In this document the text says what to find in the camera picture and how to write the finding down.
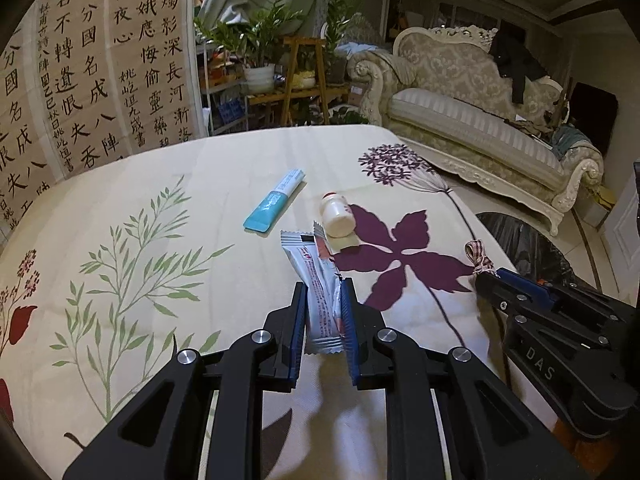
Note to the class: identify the black garment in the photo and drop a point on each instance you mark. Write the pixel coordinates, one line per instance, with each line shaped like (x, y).
(515, 60)

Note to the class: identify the teal tube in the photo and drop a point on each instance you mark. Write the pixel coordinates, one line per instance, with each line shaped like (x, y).
(272, 205)

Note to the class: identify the tall green plant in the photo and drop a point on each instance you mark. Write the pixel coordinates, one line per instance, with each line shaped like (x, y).
(337, 15)

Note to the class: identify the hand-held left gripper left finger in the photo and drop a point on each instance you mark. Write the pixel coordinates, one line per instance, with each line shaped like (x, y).
(299, 325)

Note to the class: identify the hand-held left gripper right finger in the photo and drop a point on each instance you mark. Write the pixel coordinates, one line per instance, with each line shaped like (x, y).
(347, 325)

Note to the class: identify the floral printed tablecloth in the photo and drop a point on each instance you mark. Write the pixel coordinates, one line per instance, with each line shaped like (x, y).
(150, 240)

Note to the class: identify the ornate cream sofa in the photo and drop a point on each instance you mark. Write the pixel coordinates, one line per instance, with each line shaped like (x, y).
(450, 115)

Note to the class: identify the small white bottle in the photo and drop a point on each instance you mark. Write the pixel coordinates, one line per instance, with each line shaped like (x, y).
(336, 216)

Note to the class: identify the black trash bag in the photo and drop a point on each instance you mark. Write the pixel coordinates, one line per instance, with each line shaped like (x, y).
(530, 245)

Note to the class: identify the calligraphy wall hanging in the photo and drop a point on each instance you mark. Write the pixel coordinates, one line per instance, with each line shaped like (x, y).
(85, 70)

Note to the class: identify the white plant pot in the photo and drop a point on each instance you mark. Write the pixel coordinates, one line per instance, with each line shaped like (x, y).
(260, 78)

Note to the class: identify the teal cloth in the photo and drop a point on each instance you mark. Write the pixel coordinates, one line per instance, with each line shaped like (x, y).
(570, 141)

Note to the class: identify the plaid ribbon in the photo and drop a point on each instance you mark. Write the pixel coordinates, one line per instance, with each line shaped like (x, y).
(479, 259)

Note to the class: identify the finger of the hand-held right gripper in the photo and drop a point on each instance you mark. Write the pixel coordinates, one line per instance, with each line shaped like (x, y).
(525, 282)
(500, 297)

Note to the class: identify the wooden plant stand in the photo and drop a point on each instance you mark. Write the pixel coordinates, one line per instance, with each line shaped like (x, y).
(305, 95)

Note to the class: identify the metal shelf rack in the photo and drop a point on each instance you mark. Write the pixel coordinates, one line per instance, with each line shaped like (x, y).
(222, 95)

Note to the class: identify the leafy green plant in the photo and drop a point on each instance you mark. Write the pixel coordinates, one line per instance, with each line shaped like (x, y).
(255, 25)

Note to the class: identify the white snack wrapper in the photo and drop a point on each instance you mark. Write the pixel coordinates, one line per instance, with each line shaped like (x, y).
(320, 292)

